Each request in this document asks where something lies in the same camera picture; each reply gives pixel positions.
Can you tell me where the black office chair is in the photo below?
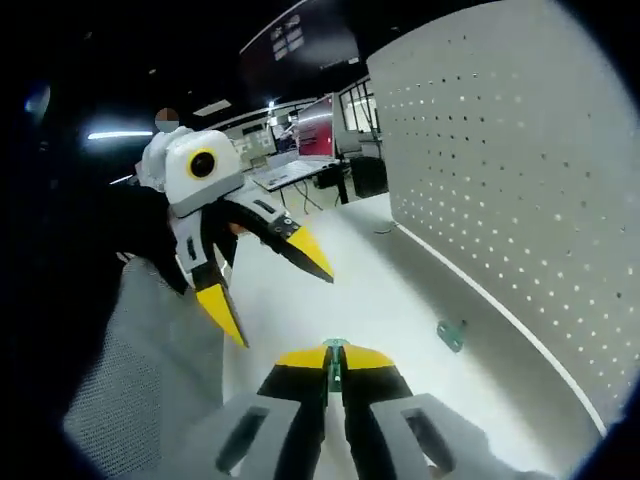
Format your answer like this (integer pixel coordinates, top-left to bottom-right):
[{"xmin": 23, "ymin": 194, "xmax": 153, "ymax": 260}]
[{"xmin": 349, "ymin": 155, "xmax": 389, "ymax": 199}]

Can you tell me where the person's torso dark clothing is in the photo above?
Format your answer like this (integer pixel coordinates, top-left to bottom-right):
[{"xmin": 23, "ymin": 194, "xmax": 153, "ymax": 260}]
[{"xmin": 19, "ymin": 144, "xmax": 151, "ymax": 401}]

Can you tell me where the red screen monitor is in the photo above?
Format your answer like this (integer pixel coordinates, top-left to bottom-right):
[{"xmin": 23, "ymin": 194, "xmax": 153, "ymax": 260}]
[{"xmin": 296, "ymin": 93, "xmax": 336, "ymax": 160}]

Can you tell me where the black-framed glass partition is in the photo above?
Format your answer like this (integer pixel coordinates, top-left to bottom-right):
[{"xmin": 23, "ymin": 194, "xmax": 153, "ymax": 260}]
[{"xmin": 335, "ymin": 79, "xmax": 384, "ymax": 146}]

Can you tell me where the green hook assembly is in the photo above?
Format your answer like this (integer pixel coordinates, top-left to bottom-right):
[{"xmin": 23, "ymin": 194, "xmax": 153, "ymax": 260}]
[
  {"xmin": 322, "ymin": 338, "xmax": 349, "ymax": 396},
  {"xmin": 436, "ymin": 319, "xmax": 469, "ymax": 354}
]

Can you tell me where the ceiling strip light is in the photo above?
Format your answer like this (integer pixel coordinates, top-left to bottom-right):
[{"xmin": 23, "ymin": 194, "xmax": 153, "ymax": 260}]
[{"xmin": 87, "ymin": 129, "xmax": 154, "ymax": 142}]

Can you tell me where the white desk with laptop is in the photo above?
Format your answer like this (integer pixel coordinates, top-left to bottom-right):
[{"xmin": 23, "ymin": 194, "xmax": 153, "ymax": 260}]
[{"xmin": 249, "ymin": 158, "xmax": 346, "ymax": 206}]

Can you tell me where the grey mesh chair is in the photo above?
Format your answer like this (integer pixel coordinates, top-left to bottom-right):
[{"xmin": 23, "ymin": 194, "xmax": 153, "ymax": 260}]
[{"xmin": 62, "ymin": 257, "xmax": 226, "ymax": 476}]

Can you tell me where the large dark wall screen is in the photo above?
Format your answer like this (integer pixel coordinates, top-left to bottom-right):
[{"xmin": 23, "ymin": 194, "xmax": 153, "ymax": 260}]
[{"xmin": 239, "ymin": 0, "xmax": 361, "ymax": 101}]

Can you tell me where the white perforated mounting plate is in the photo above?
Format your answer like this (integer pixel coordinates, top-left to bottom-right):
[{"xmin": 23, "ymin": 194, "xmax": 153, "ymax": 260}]
[{"xmin": 366, "ymin": 0, "xmax": 640, "ymax": 437}]

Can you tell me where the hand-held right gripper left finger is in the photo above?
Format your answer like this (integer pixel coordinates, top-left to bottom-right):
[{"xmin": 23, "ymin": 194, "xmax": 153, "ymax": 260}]
[{"xmin": 149, "ymin": 344, "xmax": 333, "ymax": 480}]

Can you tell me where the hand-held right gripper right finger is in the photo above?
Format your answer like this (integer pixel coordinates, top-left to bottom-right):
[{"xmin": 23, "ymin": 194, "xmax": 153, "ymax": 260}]
[{"xmin": 342, "ymin": 345, "xmax": 551, "ymax": 480}]

